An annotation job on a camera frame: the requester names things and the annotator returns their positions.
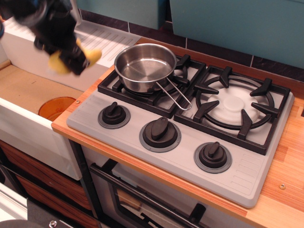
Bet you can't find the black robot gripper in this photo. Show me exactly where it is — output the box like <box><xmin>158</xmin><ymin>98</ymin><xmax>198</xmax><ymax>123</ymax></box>
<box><xmin>0</xmin><ymin>0</ymin><xmax>90</xmax><ymax>76</ymax></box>

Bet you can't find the yellow stuffed duck toy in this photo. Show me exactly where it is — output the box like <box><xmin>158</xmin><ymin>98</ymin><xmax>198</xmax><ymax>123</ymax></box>
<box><xmin>48</xmin><ymin>38</ymin><xmax>102</xmax><ymax>76</ymax></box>

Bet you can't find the stainless steel pan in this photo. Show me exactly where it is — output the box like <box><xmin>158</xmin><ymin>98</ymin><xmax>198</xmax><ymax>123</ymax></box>
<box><xmin>114</xmin><ymin>43</ymin><xmax>192</xmax><ymax>110</ymax></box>

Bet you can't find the black left stove knob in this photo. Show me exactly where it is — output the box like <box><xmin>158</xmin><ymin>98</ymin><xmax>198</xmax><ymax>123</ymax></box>
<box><xmin>97</xmin><ymin>102</ymin><xmax>131</xmax><ymax>129</ymax></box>

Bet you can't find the black stove knob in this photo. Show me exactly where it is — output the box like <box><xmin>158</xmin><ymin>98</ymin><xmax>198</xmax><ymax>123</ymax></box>
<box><xmin>97</xmin><ymin>102</ymin><xmax>131</xmax><ymax>129</ymax></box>
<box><xmin>139</xmin><ymin>117</ymin><xmax>181</xmax><ymax>153</ymax></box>
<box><xmin>194</xmin><ymin>142</ymin><xmax>232</xmax><ymax>174</ymax></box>

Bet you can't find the black middle stove knob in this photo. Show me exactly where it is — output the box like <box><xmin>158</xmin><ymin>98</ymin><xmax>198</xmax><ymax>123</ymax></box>
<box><xmin>139</xmin><ymin>117</ymin><xmax>181</xmax><ymax>153</ymax></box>

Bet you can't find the grey toy stove top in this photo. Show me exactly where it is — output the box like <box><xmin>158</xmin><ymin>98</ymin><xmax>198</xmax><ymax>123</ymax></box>
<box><xmin>66</xmin><ymin>54</ymin><xmax>295</xmax><ymax>209</ymax></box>

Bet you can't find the black right stove knob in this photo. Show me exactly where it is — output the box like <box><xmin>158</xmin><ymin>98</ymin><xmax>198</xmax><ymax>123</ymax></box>
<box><xmin>194</xmin><ymin>142</ymin><xmax>232</xmax><ymax>174</ymax></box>

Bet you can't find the orange plastic bowl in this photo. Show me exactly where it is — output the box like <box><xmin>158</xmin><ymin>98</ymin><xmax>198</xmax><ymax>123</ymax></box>
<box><xmin>38</xmin><ymin>96</ymin><xmax>76</xmax><ymax>121</ymax></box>

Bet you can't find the white toy sink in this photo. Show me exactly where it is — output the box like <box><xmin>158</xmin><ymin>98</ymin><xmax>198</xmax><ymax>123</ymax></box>
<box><xmin>0</xmin><ymin>18</ymin><xmax>140</xmax><ymax>180</ymax></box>

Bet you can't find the black left burner grate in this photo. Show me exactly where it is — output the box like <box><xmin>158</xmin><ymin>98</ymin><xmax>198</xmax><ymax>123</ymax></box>
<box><xmin>97</xmin><ymin>55</ymin><xmax>207</xmax><ymax>118</ymax></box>

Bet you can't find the black burner grate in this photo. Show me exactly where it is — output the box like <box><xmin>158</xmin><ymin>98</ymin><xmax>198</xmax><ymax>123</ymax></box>
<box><xmin>174</xmin><ymin>66</ymin><xmax>294</xmax><ymax>155</ymax></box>
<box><xmin>97</xmin><ymin>55</ymin><xmax>207</xmax><ymax>118</ymax></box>

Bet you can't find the wooden drawer front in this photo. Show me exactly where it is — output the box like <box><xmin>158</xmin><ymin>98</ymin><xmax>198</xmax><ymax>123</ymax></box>
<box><xmin>0</xmin><ymin>141</ymin><xmax>98</xmax><ymax>228</ymax></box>

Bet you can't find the toy oven door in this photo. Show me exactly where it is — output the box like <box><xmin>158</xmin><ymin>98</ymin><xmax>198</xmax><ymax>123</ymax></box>
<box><xmin>89</xmin><ymin>158</ymin><xmax>214</xmax><ymax>228</ymax></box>

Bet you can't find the black right burner grate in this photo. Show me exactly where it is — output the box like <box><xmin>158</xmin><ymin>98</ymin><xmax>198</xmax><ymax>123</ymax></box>
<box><xmin>174</xmin><ymin>66</ymin><xmax>294</xmax><ymax>155</ymax></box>

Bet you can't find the teal cabinet right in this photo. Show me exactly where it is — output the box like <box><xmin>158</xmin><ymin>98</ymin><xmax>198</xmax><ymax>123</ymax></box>
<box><xmin>170</xmin><ymin>0</ymin><xmax>304</xmax><ymax>68</ymax></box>

